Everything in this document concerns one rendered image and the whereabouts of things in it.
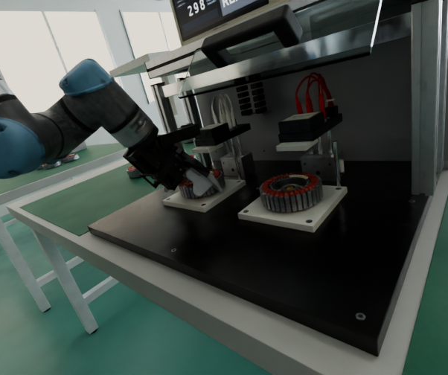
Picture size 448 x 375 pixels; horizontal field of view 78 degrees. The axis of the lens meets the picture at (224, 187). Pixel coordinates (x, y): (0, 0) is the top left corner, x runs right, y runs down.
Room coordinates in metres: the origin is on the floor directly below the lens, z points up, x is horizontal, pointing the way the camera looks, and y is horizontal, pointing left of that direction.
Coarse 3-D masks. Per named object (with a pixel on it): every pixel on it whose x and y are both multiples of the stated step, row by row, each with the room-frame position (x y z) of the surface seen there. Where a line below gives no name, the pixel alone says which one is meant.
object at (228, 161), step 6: (228, 156) 0.75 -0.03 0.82; (240, 156) 0.72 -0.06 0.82; (246, 156) 0.72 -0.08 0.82; (222, 162) 0.75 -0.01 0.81; (228, 162) 0.74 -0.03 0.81; (234, 162) 0.72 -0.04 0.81; (240, 162) 0.71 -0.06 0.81; (246, 162) 0.72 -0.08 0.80; (252, 162) 0.73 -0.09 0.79; (228, 168) 0.74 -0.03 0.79; (234, 168) 0.72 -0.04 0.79; (240, 168) 0.71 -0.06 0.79; (246, 168) 0.71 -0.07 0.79; (252, 168) 0.73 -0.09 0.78; (228, 174) 0.74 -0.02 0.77; (234, 174) 0.73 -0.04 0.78; (246, 174) 0.71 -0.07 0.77
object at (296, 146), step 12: (288, 120) 0.52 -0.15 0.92; (300, 120) 0.50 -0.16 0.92; (312, 120) 0.49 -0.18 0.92; (336, 120) 0.56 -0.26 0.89; (288, 132) 0.51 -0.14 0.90; (300, 132) 0.50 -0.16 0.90; (312, 132) 0.48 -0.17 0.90; (324, 132) 0.51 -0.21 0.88; (288, 144) 0.50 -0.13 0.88; (300, 144) 0.48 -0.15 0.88; (312, 144) 0.49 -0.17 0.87
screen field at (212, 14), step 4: (216, 8) 0.70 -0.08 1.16; (208, 12) 0.72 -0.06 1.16; (212, 12) 0.71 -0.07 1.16; (216, 12) 0.70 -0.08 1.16; (200, 16) 0.73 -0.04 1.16; (204, 16) 0.73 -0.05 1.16; (208, 16) 0.72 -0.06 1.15; (212, 16) 0.71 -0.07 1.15; (216, 16) 0.70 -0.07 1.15; (192, 20) 0.75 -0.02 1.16; (196, 20) 0.74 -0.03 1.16; (200, 20) 0.74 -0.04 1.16; (204, 20) 0.73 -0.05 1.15; (208, 20) 0.72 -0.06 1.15; (188, 24) 0.77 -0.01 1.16; (192, 24) 0.76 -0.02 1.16; (196, 24) 0.75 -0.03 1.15; (200, 24) 0.74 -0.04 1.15; (184, 28) 0.78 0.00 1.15; (188, 28) 0.77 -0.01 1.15; (192, 28) 0.76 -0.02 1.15; (184, 32) 0.78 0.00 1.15
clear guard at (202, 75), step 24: (336, 0) 0.29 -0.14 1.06; (360, 0) 0.27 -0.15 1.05; (384, 0) 0.39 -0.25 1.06; (408, 0) 0.45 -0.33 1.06; (312, 24) 0.30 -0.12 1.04; (336, 24) 0.27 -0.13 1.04; (360, 24) 0.25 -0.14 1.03; (240, 48) 0.36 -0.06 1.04; (264, 48) 0.33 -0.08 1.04; (288, 48) 0.30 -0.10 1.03; (312, 48) 0.28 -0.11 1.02; (336, 48) 0.26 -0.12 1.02; (360, 48) 0.24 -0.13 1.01; (192, 72) 0.41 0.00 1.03; (216, 72) 0.37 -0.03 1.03; (240, 72) 0.33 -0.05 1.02; (264, 72) 0.30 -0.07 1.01; (288, 72) 0.28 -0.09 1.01
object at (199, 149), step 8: (200, 128) 0.71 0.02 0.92; (208, 128) 0.68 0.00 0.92; (216, 128) 0.67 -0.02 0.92; (224, 128) 0.69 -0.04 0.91; (240, 128) 0.72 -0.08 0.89; (248, 128) 0.75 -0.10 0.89; (200, 136) 0.69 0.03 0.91; (208, 136) 0.67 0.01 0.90; (216, 136) 0.66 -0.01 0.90; (224, 136) 0.68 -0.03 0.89; (232, 136) 0.70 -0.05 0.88; (200, 144) 0.69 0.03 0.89; (208, 144) 0.67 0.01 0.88; (216, 144) 0.65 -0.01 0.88; (232, 144) 0.74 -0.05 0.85; (240, 144) 0.73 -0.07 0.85; (192, 152) 0.68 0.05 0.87; (200, 152) 0.66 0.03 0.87; (208, 152) 0.64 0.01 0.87; (240, 152) 0.73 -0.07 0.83
